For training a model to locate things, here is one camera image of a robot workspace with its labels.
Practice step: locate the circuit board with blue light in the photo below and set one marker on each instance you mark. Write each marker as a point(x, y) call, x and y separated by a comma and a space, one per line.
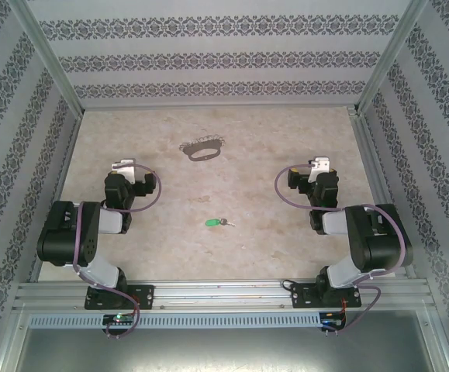
point(332, 319)

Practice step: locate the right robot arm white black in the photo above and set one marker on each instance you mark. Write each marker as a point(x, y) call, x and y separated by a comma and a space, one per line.
point(379, 240)

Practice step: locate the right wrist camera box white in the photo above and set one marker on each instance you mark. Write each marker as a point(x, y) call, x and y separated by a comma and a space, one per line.
point(320, 166)

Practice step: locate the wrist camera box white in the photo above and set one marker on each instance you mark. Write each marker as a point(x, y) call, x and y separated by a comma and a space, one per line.
point(320, 166)
point(125, 168)

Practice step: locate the left aluminium corner post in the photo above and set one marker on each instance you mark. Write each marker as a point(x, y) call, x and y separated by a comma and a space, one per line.
point(45, 54)

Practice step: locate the circuit board with green light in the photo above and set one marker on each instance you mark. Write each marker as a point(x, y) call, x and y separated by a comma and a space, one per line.
point(119, 318)

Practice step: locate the right aluminium side rail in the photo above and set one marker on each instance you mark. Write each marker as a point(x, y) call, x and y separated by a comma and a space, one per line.
point(379, 186)

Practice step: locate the right aluminium corner post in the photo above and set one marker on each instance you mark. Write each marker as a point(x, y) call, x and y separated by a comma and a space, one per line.
point(392, 54)

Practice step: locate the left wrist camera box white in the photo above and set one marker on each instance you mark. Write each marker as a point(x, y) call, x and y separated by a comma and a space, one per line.
point(125, 168)

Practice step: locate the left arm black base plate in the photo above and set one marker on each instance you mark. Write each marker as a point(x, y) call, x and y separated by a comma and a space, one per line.
point(142, 296)

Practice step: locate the grey metal sheet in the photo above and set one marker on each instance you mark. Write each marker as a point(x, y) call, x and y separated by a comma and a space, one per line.
point(224, 348)

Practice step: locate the aluminium back rail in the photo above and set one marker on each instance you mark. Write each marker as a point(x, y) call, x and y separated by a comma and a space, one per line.
point(216, 107)

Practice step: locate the aluminium corner post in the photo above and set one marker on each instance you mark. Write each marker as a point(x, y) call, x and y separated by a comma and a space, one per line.
point(45, 54)
point(392, 54)

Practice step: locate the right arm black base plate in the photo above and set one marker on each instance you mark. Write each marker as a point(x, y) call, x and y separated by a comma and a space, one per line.
point(301, 296)

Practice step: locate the aluminium side rail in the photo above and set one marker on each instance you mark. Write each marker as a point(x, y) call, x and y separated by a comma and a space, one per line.
point(379, 186)
point(59, 186)

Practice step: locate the key with green tag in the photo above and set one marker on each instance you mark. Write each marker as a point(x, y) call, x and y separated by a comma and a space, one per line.
point(211, 222)

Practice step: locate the left aluminium side rail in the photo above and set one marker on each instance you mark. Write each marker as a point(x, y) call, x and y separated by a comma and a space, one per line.
point(59, 186)

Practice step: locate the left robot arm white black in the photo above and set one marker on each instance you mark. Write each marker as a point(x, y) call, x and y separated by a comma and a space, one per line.
point(92, 232)

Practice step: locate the aluminium mounting rail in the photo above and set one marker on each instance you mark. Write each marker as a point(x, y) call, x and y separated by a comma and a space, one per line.
point(216, 292)

